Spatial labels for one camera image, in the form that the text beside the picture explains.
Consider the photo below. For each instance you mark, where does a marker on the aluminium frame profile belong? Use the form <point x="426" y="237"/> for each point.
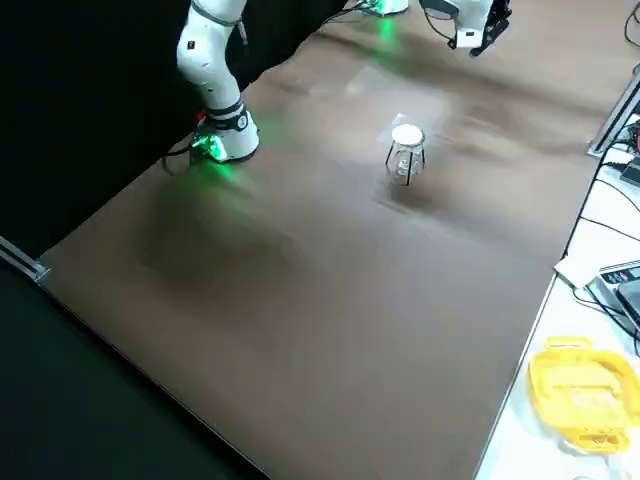
<point x="30" y="267"/>

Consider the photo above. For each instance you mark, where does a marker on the yellow plastic box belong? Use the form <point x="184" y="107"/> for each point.
<point x="575" y="390"/>

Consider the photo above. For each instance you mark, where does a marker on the black power adapter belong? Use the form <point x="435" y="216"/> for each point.
<point x="631" y="172"/>

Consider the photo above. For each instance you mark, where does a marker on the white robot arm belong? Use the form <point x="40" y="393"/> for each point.
<point x="210" y="65"/>
<point x="475" y="12"/>

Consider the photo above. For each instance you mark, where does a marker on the aluminium camera post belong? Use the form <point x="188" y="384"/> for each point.
<point x="615" y="120"/>

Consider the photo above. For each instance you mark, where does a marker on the grey electronic device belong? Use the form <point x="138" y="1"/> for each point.
<point x="625" y="300"/>

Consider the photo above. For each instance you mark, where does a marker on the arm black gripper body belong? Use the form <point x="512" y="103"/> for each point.
<point x="501" y="12"/>

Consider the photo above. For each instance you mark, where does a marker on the white crucible lid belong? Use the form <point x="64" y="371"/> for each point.
<point x="407" y="134"/>

